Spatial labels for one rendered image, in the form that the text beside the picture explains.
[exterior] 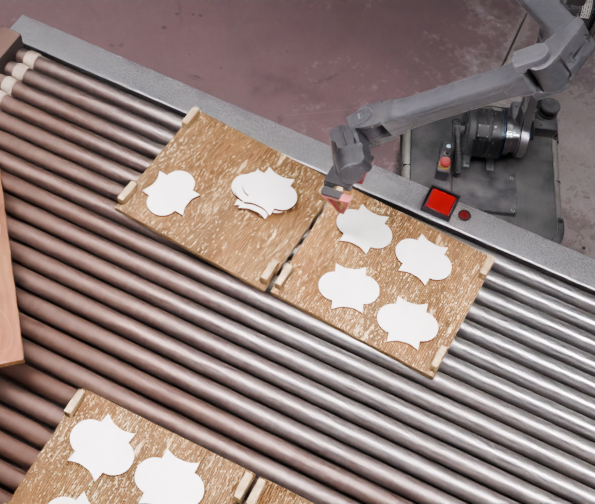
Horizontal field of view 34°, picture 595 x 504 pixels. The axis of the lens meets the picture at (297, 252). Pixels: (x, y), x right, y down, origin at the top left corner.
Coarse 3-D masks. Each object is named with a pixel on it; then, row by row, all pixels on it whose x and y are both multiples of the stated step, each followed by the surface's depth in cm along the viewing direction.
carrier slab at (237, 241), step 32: (192, 128) 243; (224, 128) 243; (160, 160) 237; (192, 160) 238; (224, 160) 238; (256, 160) 239; (288, 160) 240; (224, 192) 234; (160, 224) 228; (192, 224) 229; (224, 224) 229; (256, 224) 230; (288, 224) 231; (224, 256) 225; (256, 256) 225; (288, 256) 227; (256, 288) 223
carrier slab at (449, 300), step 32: (352, 192) 237; (320, 224) 231; (416, 224) 233; (320, 256) 227; (352, 256) 227; (384, 256) 228; (448, 256) 229; (480, 256) 230; (288, 288) 222; (384, 288) 224; (416, 288) 224; (448, 288) 225; (320, 320) 220; (352, 320) 219; (448, 320) 221; (384, 352) 216; (416, 352) 216
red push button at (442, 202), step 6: (432, 192) 239; (438, 192) 239; (432, 198) 238; (438, 198) 238; (444, 198) 238; (450, 198) 239; (426, 204) 237; (432, 204) 237; (438, 204) 237; (444, 204) 238; (450, 204) 238; (438, 210) 237; (444, 210) 237; (450, 210) 237
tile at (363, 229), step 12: (348, 216) 232; (360, 216) 232; (372, 216) 232; (348, 228) 230; (360, 228) 230; (372, 228) 231; (384, 228) 231; (348, 240) 229; (360, 240) 229; (372, 240) 229; (384, 240) 229
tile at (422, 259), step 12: (408, 240) 230; (420, 240) 230; (396, 252) 228; (408, 252) 228; (420, 252) 228; (432, 252) 229; (444, 252) 229; (408, 264) 226; (420, 264) 227; (432, 264) 227; (444, 264) 227; (420, 276) 225; (432, 276) 225; (444, 276) 226
